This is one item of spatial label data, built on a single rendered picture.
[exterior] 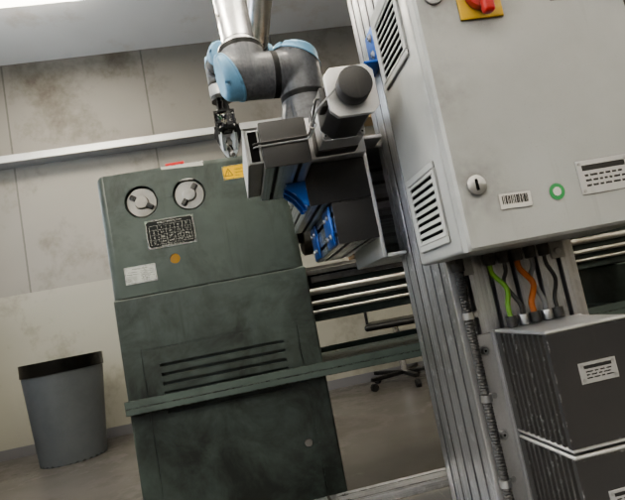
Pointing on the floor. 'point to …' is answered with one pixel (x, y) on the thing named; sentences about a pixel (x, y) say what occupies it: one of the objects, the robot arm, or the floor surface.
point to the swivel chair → (400, 360)
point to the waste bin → (65, 409)
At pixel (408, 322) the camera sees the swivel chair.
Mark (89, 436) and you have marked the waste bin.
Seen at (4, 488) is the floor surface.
